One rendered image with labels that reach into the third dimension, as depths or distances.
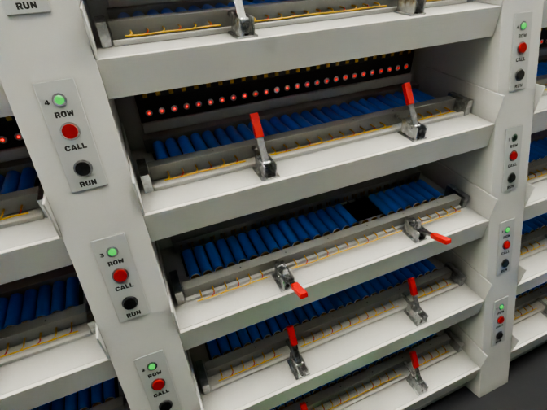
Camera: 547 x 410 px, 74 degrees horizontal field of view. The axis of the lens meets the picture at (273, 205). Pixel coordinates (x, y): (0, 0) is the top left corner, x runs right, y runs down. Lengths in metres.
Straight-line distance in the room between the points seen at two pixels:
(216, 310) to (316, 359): 0.24
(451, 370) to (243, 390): 0.50
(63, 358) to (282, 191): 0.38
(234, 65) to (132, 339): 0.39
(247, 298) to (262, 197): 0.17
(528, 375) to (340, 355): 0.57
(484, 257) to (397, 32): 0.48
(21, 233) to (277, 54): 0.39
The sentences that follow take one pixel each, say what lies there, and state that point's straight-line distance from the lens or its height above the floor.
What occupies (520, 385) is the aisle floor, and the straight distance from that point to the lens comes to 1.15.
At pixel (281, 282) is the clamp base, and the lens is 0.59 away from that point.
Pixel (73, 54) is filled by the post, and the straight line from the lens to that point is 0.47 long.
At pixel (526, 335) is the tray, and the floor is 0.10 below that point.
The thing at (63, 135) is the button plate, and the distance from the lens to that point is 0.47.
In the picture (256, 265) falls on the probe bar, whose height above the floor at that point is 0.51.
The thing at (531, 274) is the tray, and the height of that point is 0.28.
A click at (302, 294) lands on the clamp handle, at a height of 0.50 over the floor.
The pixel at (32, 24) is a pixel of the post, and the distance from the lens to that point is 0.48.
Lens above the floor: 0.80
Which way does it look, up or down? 20 degrees down
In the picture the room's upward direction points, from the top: 9 degrees counter-clockwise
